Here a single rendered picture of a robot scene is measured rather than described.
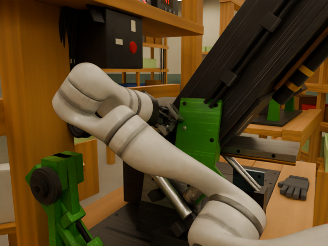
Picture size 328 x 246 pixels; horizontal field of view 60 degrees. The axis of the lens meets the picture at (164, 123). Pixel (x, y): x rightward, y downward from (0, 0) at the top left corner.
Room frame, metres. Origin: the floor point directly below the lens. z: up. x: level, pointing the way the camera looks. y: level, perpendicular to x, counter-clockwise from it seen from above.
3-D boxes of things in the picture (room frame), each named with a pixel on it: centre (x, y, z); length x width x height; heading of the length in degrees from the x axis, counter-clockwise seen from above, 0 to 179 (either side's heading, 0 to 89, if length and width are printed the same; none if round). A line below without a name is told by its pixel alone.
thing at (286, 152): (0.86, -0.21, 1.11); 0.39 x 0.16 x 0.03; 61
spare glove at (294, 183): (1.02, -0.49, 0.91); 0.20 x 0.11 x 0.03; 149
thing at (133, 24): (0.85, 0.16, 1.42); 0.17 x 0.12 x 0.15; 151
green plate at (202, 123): (0.75, -0.10, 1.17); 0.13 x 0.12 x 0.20; 151
